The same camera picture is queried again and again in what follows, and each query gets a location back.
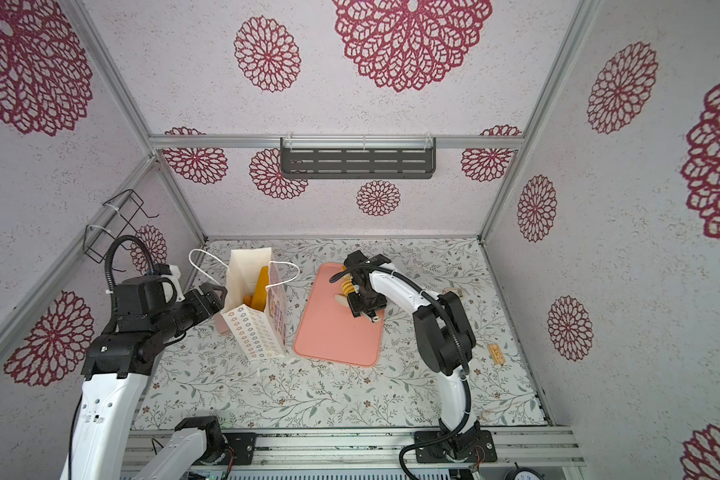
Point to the pink plastic tray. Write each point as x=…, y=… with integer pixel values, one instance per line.
x=328, y=331

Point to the black round gauge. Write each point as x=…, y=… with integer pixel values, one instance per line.
x=518, y=472

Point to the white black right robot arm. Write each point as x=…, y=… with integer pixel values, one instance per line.
x=443, y=334

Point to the pink object behind bag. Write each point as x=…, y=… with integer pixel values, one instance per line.
x=220, y=324

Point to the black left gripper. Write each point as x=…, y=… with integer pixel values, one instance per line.
x=214, y=303

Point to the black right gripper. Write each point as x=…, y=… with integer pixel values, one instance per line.
x=355, y=307

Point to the dark grey wall shelf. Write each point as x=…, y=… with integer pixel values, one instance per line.
x=359, y=160

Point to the long golden baguette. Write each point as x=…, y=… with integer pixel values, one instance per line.
x=259, y=297

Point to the black wire wall rack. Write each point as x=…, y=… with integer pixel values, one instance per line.
x=120, y=213

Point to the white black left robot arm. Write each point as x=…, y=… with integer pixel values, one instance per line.
x=149, y=314

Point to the white printed paper bag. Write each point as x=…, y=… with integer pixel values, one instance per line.
x=260, y=335

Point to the ridged spiral bread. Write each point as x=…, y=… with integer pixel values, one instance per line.
x=347, y=286

